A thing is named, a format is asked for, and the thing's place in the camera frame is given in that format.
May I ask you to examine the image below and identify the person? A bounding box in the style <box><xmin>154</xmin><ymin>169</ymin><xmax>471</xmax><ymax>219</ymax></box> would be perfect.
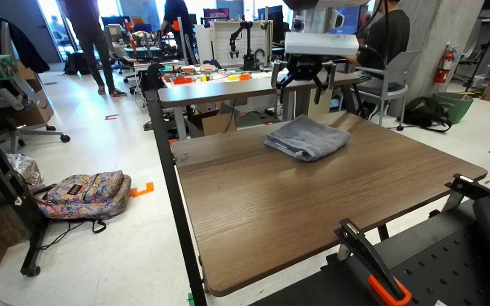
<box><xmin>58</xmin><ymin>0</ymin><xmax>128</xmax><ymax>98</ymax></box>
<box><xmin>342</xmin><ymin>0</ymin><xmax>411</xmax><ymax>92</ymax></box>
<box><xmin>160</xmin><ymin>0</ymin><xmax>195</xmax><ymax>64</ymax></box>

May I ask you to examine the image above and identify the clear plastic bag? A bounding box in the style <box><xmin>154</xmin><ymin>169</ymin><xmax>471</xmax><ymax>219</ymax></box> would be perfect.
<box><xmin>6</xmin><ymin>153</ymin><xmax>46</xmax><ymax>188</ymax></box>

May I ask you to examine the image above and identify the grey towel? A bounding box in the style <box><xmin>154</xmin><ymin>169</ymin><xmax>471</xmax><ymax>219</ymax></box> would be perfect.
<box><xmin>264</xmin><ymin>115</ymin><xmax>351</xmax><ymax>162</ymax></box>

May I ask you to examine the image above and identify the monitor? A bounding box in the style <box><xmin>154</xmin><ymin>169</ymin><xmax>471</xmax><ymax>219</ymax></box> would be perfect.
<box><xmin>202</xmin><ymin>8</ymin><xmax>231</xmax><ymax>27</ymax></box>
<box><xmin>257</xmin><ymin>5</ymin><xmax>285</xmax><ymax>44</ymax></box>

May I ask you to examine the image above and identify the red fire extinguisher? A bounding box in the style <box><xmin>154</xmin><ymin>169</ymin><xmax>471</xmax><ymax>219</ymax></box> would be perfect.
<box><xmin>433</xmin><ymin>41</ymin><xmax>459</xmax><ymax>85</ymax></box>

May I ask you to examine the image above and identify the black backpack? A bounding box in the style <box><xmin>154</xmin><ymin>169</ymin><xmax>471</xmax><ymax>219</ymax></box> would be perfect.
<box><xmin>402</xmin><ymin>96</ymin><xmax>453</xmax><ymax>133</ymax></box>

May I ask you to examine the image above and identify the office chair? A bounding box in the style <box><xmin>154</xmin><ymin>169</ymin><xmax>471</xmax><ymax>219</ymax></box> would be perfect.
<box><xmin>0</xmin><ymin>17</ymin><xmax>71</xmax><ymax>154</ymax></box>

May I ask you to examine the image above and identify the open cardboard box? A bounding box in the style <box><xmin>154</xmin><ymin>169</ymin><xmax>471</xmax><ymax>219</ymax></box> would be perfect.
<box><xmin>187</xmin><ymin>109</ymin><xmax>240</xmax><ymax>138</ymax></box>

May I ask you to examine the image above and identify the black jacket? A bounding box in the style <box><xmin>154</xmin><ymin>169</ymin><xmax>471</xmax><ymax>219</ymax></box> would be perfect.
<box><xmin>0</xmin><ymin>16</ymin><xmax>51</xmax><ymax>74</ymax></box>

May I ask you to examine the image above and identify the black metal rack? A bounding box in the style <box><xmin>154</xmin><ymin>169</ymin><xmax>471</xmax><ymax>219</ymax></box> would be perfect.
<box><xmin>0</xmin><ymin>110</ymin><xmax>52</xmax><ymax>277</ymax></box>

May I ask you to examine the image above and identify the colourful patterned backpack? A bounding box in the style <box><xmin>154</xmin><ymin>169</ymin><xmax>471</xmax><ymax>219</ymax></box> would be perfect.
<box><xmin>36</xmin><ymin>170</ymin><xmax>132</xmax><ymax>234</ymax></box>

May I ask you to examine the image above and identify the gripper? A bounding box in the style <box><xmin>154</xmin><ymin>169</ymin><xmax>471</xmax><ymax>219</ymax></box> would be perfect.
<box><xmin>276</xmin><ymin>54</ymin><xmax>329</xmax><ymax>105</ymax></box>

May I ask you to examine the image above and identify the black metal post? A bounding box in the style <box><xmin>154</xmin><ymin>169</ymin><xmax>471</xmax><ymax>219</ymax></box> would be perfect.
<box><xmin>145</xmin><ymin>89</ymin><xmax>208</xmax><ymax>306</ymax></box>

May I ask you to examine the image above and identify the black clamp with orange grip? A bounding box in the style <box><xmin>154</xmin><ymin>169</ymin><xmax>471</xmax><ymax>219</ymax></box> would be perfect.
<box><xmin>333</xmin><ymin>218</ymin><xmax>413</xmax><ymax>306</ymax></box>

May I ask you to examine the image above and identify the black bag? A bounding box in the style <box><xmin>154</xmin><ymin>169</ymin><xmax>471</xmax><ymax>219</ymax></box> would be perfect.
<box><xmin>63</xmin><ymin>51</ymin><xmax>91</xmax><ymax>76</ymax></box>

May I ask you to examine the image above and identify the stack of cardboard boxes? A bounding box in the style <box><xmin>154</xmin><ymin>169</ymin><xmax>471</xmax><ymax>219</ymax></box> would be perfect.
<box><xmin>13</xmin><ymin>62</ymin><xmax>55</xmax><ymax>128</ymax></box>

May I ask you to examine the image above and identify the grey chair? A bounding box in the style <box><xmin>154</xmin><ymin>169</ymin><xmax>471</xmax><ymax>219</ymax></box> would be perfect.
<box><xmin>353</xmin><ymin>50</ymin><xmax>423</xmax><ymax>129</ymax></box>

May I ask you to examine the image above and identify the brown desk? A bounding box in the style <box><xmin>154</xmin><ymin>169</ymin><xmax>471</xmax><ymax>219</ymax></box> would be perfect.
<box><xmin>157</xmin><ymin>71</ymin><xmax>361</xmax><ymax>141</ymax></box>

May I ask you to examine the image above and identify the green bin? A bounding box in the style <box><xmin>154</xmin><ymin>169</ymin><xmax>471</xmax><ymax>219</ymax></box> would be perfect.
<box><xmin>433</xmin><ymin>92</ymin><xmax>475</xmax><ymax>125</ymax></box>

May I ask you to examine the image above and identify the white tiled board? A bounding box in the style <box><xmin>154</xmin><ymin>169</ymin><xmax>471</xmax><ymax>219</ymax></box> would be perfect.
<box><xmin>210</xmin><ymin>20</ymin><xmax>273</xmax><ymax>67</ymax></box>

